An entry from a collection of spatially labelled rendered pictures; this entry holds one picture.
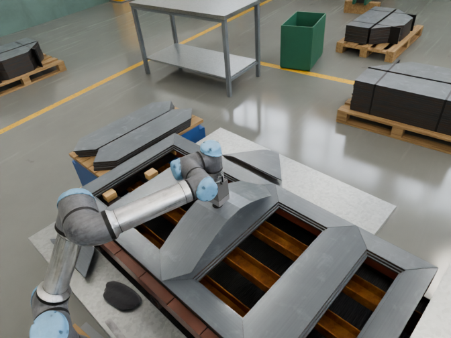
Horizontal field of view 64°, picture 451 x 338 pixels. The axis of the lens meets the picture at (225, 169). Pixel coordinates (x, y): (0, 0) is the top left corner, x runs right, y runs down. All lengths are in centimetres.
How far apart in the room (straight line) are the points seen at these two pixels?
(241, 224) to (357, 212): 59
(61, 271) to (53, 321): 16
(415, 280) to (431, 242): 136
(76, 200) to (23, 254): 194
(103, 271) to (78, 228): 70
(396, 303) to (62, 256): 117
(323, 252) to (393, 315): 33
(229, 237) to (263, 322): 41
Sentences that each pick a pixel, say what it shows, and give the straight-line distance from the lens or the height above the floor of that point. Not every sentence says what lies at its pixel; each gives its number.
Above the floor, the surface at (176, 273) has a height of 91.
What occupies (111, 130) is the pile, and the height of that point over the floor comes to 85.
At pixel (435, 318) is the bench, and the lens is 125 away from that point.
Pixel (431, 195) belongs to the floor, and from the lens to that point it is 328.
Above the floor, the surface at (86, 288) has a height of 68.
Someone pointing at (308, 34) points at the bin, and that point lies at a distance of 487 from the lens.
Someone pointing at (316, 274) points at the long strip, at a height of 84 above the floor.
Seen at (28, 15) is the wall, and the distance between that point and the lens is 888.
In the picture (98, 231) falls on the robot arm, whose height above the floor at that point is 128.
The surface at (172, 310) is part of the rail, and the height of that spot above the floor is 83.
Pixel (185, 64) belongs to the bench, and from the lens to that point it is 491.
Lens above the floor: 206
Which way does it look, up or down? 39 degrees down
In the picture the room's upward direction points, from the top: 5 degrees counter-clockwise
